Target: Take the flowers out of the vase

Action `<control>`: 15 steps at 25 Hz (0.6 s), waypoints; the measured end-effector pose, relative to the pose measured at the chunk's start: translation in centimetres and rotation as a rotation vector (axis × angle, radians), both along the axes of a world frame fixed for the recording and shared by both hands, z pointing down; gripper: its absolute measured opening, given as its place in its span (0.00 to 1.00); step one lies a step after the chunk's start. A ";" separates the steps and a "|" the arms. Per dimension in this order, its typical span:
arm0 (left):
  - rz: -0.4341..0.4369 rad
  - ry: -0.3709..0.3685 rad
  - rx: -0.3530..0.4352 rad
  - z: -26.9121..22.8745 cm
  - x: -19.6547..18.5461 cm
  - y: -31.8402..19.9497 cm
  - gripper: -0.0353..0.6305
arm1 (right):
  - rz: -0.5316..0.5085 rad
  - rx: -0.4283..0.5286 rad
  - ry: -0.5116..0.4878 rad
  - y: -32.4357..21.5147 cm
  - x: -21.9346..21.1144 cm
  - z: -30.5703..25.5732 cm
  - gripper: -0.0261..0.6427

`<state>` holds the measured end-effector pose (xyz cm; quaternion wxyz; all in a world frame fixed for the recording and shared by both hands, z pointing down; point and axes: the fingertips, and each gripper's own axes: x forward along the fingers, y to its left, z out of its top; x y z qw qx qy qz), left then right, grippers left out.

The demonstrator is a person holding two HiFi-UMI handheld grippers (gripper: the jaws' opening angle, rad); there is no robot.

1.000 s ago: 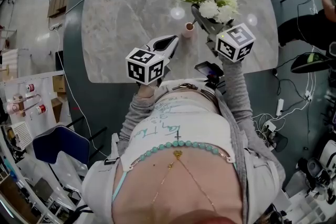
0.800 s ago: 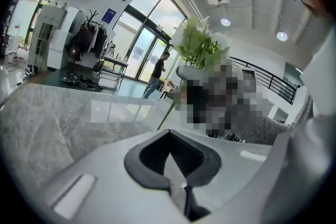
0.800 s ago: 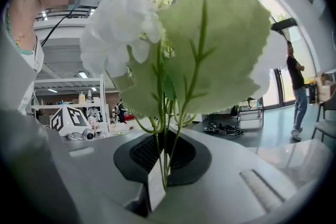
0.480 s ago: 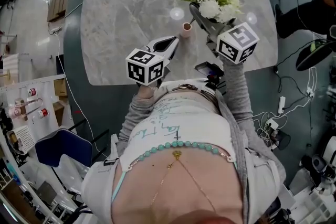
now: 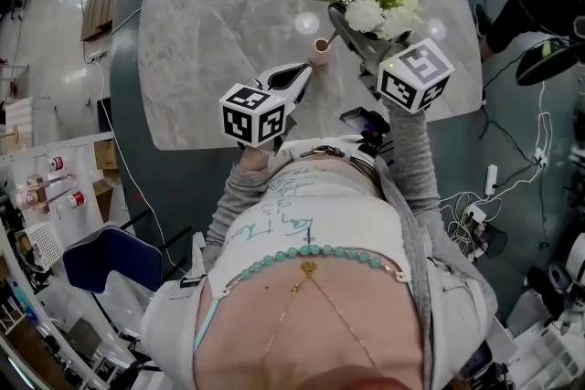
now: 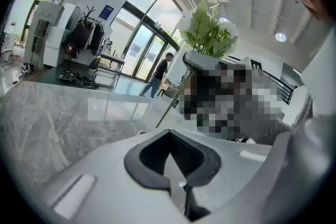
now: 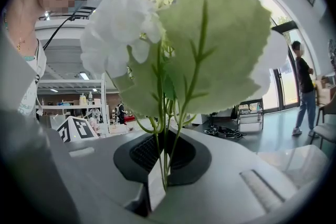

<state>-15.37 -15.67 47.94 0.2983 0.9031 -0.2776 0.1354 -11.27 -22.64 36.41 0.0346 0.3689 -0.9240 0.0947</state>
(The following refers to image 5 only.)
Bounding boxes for blue chair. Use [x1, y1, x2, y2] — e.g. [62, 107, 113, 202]
[62, 226, 193, 328]

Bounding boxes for person's gray cardigan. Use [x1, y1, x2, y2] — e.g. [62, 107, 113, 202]
[139, 141, 499, 390]

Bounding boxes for person's right forearm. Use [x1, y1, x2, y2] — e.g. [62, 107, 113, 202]
[383, 102, 443, 220]

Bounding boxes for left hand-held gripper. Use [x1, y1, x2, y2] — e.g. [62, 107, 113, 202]
[218, 61, 314, 150]

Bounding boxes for gray marble table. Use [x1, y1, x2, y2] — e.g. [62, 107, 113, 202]
[136, 0, 484, 152]

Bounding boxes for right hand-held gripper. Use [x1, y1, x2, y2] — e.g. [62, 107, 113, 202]
[327, 4, 456, 115]

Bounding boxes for gold chain necklace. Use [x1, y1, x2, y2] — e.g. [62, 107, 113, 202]
[262, 260, 378, 374]

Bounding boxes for person's left forearm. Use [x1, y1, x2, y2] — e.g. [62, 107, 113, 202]
[210, 144, 278, 252]

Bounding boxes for tangle of white cables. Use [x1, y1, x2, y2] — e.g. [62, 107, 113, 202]
[439, 190, 493, 259]

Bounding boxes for white perforated box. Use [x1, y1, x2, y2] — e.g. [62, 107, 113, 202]
[25, 221, 64, 269]

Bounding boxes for person's bare chest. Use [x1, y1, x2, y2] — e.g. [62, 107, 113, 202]
[194, 269, 424, 390]

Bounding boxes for white ribbed panel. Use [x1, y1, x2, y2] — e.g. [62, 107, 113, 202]
[0, 97, 60, 150]

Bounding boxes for knotted white cable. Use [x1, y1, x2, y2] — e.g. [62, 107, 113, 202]
[534, 79, 557, 168]

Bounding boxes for turquoise bead necklace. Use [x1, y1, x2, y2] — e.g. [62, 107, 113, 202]
[223, 244, 408, 300]

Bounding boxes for person's white printed top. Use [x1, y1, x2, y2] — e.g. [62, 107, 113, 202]
[223, 159, 410, 300]

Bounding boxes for white and black machine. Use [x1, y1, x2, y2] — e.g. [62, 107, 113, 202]
[546, 232, 585, 321]

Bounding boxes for person's white trousers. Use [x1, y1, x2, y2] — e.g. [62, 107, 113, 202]
[273, 136, 367, 170]

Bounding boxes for long white cable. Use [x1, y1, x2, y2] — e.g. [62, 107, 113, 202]
[96, 58, 162, 243]

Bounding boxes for pink vase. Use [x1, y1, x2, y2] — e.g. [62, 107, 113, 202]
[308, 37, 331, 68]

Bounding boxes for person's brown belt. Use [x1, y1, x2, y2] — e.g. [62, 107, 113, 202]
[299, 144, 383, 193]

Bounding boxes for white power adapter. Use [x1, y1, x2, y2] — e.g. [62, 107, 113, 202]
[463, 203, 488, 225]

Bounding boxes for white workbench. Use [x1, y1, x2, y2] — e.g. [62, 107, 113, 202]
[0, 131, 121, 264]

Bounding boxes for cardboard box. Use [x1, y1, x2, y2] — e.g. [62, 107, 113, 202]
[92, 176, 118, 223]
[93, 139, 119, 171]

